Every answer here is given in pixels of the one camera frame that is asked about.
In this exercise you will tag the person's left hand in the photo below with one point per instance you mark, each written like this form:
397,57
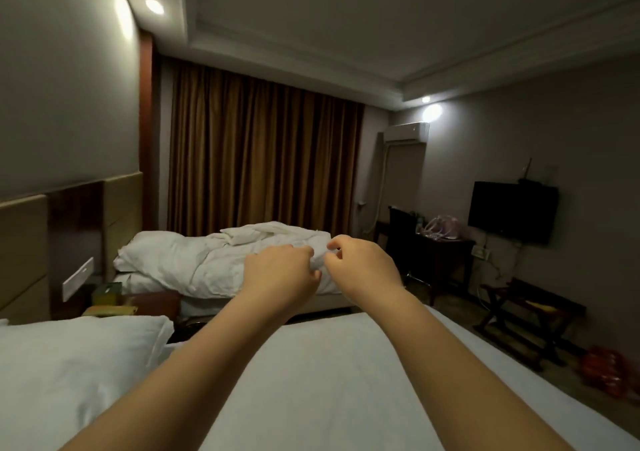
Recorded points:
280,281

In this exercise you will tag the person's right hand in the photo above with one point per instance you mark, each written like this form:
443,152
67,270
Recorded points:
365,271

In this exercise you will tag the white bed sheet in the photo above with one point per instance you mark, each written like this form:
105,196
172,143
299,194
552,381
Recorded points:
320,386

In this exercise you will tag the white pillow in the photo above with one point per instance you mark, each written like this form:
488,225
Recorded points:
70,376

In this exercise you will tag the person's left forearm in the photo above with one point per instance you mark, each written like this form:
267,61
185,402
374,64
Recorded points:
170,396

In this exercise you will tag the person's right forearm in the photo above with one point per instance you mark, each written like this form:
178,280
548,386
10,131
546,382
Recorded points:
470,396

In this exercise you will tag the white duvet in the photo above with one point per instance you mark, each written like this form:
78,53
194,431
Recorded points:
190,255

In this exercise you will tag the black office chair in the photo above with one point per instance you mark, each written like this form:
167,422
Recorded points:
402,241

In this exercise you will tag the pale plastic bag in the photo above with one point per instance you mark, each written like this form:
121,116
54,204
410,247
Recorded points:
442,227

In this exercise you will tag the reddish wooden nightstand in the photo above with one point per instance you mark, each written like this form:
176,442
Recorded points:
158,304

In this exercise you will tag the brown curtain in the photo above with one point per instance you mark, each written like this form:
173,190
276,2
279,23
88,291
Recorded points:
260,155

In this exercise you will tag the white air conditioner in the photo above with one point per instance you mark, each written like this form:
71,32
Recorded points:
406,132

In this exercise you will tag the dark wooden luggage rack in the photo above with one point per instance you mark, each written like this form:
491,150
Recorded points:
530,296

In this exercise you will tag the round ceiling light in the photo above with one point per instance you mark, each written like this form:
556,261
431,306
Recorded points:
432,112
155,6

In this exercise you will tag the yellow telephone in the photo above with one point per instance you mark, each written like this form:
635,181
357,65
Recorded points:
110,311

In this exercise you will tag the beige padded headboard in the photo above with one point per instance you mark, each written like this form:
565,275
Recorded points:
120,215

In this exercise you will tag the pale green box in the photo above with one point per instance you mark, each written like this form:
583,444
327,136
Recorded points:
106,294

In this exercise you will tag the small yellow packet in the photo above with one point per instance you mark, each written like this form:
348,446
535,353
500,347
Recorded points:
543,307

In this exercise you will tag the dark wooden column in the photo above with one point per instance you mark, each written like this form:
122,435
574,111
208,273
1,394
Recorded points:
146,125

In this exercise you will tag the red plastic bag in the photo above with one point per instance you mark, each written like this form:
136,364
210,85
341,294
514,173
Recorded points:
608,371

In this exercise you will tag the black wall television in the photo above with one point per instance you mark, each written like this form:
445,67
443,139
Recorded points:
512,211

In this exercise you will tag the white switch panel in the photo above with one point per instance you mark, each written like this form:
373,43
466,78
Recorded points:
78,279

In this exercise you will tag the dark wooden wall panel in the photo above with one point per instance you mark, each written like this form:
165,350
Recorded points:
75,225

